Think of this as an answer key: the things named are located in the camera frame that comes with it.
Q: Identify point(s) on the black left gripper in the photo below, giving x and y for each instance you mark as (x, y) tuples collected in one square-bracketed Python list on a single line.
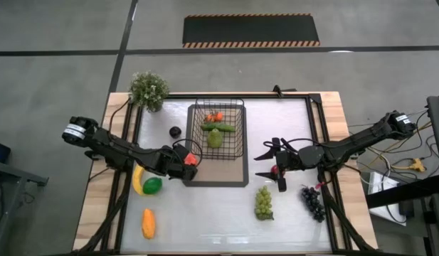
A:
[(173, 161)]

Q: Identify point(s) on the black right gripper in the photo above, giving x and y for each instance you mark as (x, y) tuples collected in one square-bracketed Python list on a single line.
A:
[(301, 157)]

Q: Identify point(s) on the red apple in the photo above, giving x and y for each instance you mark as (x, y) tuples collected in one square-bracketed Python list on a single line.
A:
[(274, 169)]

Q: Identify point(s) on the orange-red ribbed tomato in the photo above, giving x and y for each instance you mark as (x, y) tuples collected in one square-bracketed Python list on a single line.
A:
[(190, 159)]

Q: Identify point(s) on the dark avocado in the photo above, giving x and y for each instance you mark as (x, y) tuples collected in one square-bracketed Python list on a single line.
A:
[(175, 132)]

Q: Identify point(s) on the green lime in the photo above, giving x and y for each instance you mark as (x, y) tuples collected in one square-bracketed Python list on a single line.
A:
[(152, 185)]

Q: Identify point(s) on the green grape bunch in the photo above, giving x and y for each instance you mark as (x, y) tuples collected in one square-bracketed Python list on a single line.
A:
[(263, 204)]

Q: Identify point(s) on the yellow banana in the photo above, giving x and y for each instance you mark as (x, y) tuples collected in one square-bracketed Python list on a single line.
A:
[(136, 183)]

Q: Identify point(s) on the green pear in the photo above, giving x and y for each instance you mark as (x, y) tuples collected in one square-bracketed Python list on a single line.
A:
[(215, 139)]

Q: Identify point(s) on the green cucumber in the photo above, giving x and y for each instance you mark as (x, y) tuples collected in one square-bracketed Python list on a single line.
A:
[(219, 127)]

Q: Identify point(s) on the dark purple grape bunch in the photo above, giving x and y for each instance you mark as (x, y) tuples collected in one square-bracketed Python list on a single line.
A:
[(313, 204)]

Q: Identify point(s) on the small orange carrot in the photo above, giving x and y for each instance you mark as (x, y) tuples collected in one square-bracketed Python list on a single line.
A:
[(215, 116)]

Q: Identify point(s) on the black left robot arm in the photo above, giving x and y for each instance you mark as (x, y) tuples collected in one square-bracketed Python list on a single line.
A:
[(116, 149)]

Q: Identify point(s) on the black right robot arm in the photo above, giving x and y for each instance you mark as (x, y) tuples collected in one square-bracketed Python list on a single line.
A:
[(361, 140)]

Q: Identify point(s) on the brown mat with dark border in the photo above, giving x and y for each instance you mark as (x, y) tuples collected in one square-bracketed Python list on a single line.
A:
[(219, 174)]

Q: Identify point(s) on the small potted green plant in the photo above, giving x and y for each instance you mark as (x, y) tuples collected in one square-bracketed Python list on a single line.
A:
[(148, 90)]

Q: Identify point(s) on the white box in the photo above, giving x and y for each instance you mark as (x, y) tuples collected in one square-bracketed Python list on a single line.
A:
[(383, 192)]

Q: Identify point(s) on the black hazard-striped floor mat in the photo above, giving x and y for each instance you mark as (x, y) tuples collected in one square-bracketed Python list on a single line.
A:
[(250, 30)]

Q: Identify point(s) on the yellow power plug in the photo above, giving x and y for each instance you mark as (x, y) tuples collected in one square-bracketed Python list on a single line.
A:
[(416, 165)]

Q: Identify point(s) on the grey side table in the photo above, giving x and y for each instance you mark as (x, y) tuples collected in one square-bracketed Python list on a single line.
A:
[(13, 177)]

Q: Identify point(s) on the black cart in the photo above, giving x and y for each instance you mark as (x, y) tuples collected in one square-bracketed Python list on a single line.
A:
[(438, 121)]

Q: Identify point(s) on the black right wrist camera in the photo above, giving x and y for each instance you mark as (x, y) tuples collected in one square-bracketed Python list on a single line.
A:
[(281, 184)]

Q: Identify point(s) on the black table-level camera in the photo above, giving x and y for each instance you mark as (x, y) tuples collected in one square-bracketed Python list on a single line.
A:
[(279, 90)]

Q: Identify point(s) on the black aluminium table frame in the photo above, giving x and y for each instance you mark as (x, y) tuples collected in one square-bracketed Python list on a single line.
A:
[(240, 96)]

